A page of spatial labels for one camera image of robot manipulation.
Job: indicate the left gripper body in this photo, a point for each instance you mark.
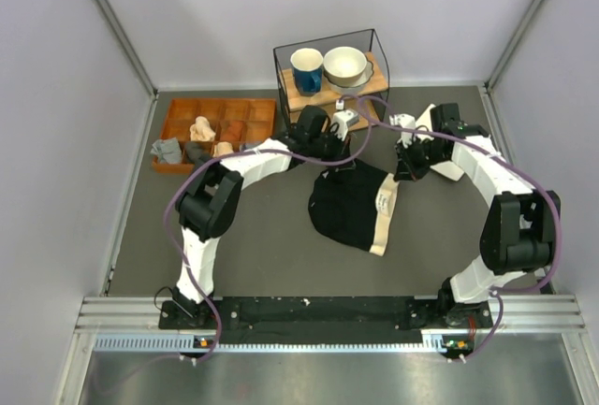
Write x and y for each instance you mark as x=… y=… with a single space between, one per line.
x=327 y=146

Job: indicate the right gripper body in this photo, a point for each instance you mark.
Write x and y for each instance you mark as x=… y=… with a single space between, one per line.
x=419 y=157

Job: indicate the black underwear cream waistband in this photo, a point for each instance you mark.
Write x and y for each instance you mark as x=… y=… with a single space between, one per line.
x=354 y=206

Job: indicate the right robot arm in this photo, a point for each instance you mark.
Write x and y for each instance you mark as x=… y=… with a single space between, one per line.
x=519 y=234

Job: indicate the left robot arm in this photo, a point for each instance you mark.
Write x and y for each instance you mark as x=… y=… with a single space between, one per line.
x=208 y=201

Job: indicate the white square plate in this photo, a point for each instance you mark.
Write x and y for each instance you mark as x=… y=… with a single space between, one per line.
x=447 y=169

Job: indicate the blue striped rolled cloth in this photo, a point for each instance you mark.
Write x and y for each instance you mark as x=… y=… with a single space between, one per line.
x=249 y=146

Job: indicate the blue ceramic mug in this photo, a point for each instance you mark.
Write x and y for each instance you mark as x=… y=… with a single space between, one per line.
x=307 y=70

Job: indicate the orange rolled cloth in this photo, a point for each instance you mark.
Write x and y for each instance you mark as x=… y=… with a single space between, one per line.
x=232 y=131

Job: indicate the cream ceramic bowl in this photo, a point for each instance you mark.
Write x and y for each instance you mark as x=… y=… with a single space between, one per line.
x=345 y=64

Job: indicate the cream rolled cloth lower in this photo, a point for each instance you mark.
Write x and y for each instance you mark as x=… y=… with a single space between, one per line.
x=223 y=148

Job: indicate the cream rolled cloth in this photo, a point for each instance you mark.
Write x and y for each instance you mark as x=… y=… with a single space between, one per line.
x=201 y=130
x=223 y=148

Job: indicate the white scalloped dish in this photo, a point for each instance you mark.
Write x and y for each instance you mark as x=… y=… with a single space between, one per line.
x=356 y=86

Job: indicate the cream rolled cloth upper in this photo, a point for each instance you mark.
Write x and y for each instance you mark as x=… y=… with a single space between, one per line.
x=201 y=130

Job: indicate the wooden compartment organizer tray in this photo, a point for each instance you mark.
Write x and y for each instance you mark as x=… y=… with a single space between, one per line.
x=210 y=121

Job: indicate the dark grey rolled cloth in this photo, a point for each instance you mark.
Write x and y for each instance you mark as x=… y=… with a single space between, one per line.
x=194 y=151

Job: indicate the grey striped rolled cloth left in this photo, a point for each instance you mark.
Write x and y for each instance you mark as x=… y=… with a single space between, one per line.
x=167 y=151

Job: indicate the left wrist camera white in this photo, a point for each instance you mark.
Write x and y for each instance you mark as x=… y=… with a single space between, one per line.
x=342 y=120

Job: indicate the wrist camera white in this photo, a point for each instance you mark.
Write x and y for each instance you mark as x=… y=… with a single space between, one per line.
x=407 y=123
x=342 y=120

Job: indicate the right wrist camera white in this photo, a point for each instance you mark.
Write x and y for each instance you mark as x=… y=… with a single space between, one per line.
x=407 y=123

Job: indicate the black wire wooden shelf rack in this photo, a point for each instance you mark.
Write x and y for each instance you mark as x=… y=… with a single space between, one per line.
x=292 y=102

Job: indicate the aluminium frame rail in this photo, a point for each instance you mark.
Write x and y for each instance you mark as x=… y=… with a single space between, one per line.
x=513 y=314

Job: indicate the grey slotted cable duct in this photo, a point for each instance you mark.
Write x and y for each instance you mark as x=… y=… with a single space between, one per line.
x=191 y=344

